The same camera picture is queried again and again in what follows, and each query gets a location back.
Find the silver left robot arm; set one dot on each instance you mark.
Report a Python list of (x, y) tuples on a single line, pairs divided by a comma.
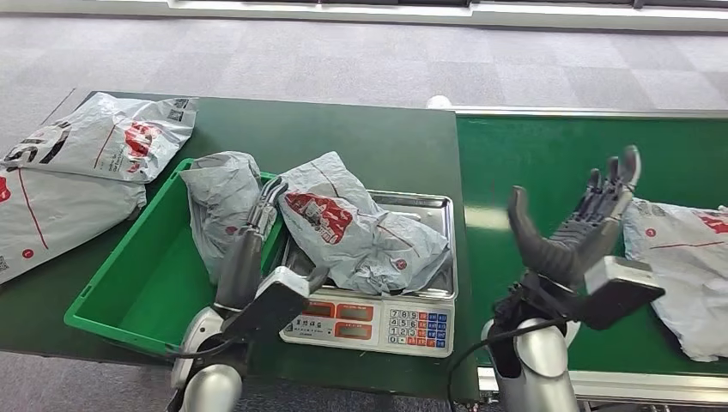
[(207, 381)]

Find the green conveyor belt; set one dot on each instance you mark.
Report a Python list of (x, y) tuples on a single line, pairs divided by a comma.
[(540, 153)]

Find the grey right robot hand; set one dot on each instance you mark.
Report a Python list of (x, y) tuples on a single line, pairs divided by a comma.
[(560, 250)]

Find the grey package with red logo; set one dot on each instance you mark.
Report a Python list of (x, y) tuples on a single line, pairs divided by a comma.
[(352, 233)]

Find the large flat grey mailer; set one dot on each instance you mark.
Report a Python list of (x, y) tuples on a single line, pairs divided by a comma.
[(57, 219)]

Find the white roller end cap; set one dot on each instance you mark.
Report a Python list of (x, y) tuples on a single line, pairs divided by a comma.
[(438, 103)]

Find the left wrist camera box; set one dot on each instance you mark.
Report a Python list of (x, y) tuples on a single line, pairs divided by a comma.
[(273, 301)]

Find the crumpled grey package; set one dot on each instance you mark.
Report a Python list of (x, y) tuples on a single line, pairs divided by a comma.
[(219, 199)]

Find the green plastic basket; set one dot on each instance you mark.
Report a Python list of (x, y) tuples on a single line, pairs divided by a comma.
[(153, 284)]

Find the white window sill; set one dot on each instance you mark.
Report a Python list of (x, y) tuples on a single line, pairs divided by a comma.
[(364, 14)]

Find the grey mailer with black print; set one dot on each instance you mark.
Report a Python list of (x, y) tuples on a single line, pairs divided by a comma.
[(102, 139)]

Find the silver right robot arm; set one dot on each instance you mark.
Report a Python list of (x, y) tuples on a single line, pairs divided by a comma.
[(537, 364)]

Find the grey package with red line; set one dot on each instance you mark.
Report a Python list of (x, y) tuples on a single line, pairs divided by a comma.
[(682, 273)]

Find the white electronic weighing scale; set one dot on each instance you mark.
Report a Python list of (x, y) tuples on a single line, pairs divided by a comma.
[(364, 327)]

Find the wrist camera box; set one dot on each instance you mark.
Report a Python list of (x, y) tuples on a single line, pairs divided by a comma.
[(273, 301), (617, 290)]

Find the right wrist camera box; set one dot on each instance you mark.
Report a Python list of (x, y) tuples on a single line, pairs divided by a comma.
[(617, 290)]

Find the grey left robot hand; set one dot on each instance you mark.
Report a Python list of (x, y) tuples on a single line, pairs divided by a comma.
[(242, 267)]

